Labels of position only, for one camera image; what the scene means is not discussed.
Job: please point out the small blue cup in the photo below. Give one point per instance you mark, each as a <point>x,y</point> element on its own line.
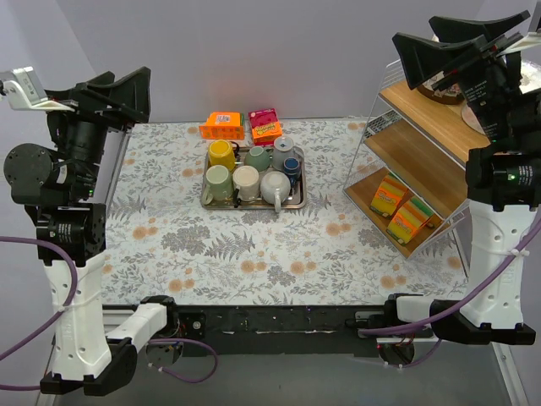
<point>292,169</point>

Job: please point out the white speckled mug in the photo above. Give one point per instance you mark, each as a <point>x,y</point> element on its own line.
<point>274,189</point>

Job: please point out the sponge pack lower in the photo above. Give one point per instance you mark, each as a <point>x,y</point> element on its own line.
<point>408,220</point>

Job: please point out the light green mug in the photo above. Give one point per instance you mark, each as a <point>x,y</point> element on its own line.
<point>218,185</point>

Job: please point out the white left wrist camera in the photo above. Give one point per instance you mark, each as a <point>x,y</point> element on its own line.
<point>25,92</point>

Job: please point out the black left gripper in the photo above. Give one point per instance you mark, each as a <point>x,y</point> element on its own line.
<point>103,104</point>

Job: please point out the pink orange box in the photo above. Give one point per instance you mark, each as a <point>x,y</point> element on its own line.
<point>265,126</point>

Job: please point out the white wire wooden shelf rack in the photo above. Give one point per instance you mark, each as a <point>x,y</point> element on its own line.
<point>425,145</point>

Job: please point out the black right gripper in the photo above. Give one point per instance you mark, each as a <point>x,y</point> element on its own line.
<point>473,54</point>

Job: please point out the yellow mug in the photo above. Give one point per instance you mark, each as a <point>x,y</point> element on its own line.
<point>224,153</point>

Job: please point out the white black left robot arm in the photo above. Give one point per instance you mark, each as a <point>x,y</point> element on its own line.
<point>56,186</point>

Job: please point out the sage green mug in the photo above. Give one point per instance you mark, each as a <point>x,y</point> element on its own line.
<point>259,158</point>

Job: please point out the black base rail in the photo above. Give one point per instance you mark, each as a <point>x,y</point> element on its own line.
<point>276,329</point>

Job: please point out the cream mug black handle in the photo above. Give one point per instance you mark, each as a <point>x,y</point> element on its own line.
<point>246,181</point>

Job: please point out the sponge pack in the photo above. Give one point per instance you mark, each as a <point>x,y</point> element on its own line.
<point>388,196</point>
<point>408,220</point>

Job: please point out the cartoon wrapped toilet roll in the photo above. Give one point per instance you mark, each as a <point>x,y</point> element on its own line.
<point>449,96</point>

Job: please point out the white cotton toilet roll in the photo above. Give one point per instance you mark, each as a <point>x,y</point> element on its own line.
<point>530,81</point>

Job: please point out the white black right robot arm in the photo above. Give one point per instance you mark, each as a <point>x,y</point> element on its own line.
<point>503,190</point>

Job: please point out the sponge pack upper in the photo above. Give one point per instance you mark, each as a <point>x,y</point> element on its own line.
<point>388,196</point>

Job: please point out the silver metal tray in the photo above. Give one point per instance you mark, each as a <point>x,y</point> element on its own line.
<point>296,199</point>

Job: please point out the grey mug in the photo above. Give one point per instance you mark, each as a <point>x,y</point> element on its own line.
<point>283,148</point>

